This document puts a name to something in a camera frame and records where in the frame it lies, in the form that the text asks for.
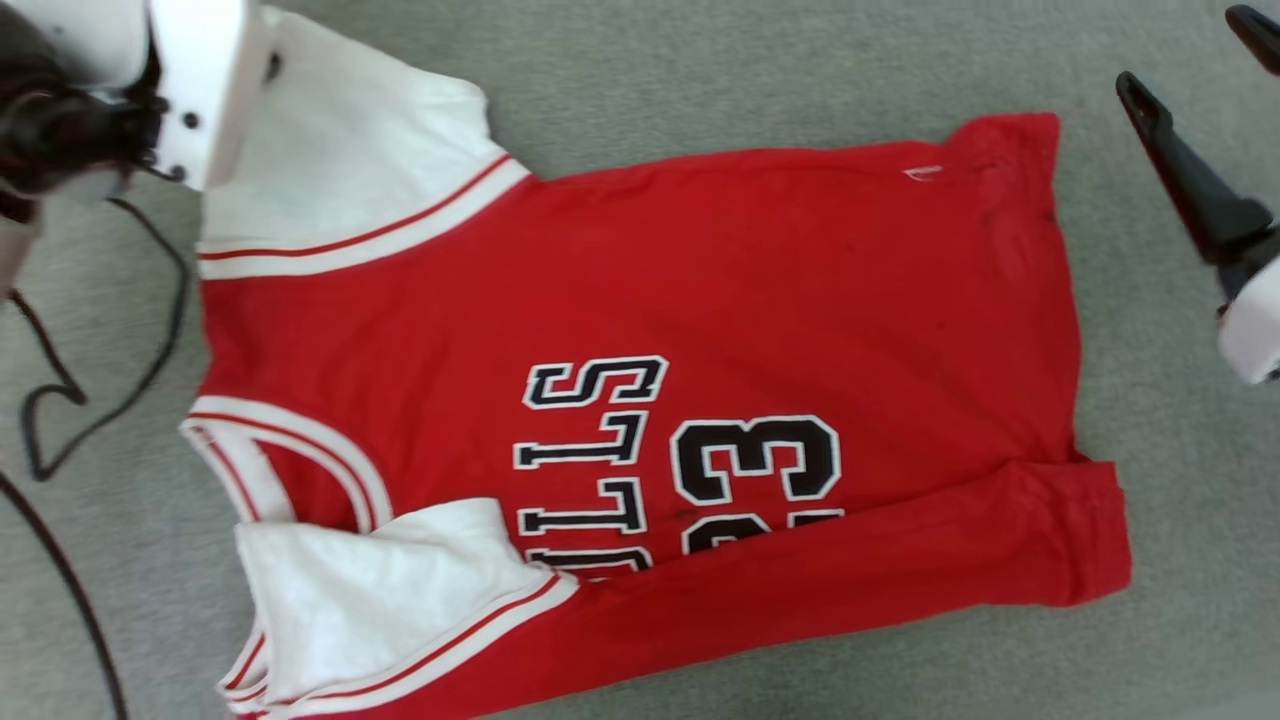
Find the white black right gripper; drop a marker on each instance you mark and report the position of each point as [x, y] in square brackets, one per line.
[1255, 320]

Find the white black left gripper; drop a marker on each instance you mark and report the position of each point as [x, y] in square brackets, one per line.
[205, 90]

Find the red Bulls basketball jersey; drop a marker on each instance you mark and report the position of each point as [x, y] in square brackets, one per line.
[700, 300]

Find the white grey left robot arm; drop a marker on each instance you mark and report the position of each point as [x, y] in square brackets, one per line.
[70, 40]

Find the grey fabric sofa cushion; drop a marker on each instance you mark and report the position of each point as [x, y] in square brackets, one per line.
[900, 670]

